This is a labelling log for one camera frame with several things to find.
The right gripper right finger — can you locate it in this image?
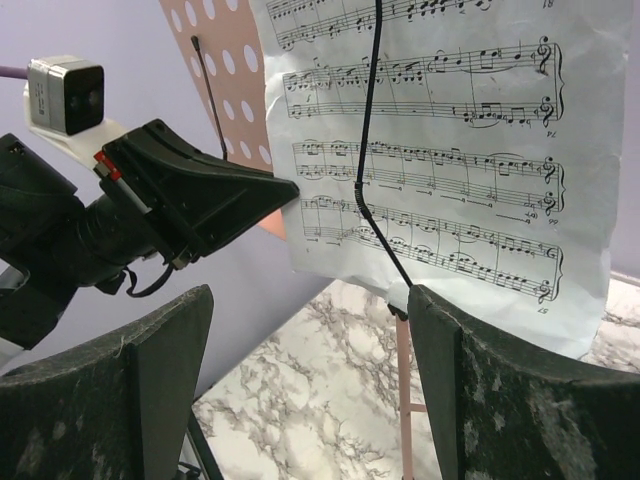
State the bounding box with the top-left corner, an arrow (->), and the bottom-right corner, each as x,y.
408,284 -> 639,479

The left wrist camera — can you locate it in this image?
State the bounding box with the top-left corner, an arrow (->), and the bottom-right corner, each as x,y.
22,56 -> 131,166

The sheet music page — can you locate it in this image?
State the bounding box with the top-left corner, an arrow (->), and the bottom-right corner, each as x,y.
251,1 -> 634,358

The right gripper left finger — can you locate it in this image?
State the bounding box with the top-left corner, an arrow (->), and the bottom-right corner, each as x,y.
1,285 -> 214,479

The pink music stand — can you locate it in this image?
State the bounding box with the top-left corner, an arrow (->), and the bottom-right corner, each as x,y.
159,1 -> 426,479

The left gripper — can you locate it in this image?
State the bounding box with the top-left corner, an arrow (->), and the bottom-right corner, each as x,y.
74,119 -> 300,295

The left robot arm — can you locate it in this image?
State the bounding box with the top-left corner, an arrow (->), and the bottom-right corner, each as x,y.
1,119 -> 299,360

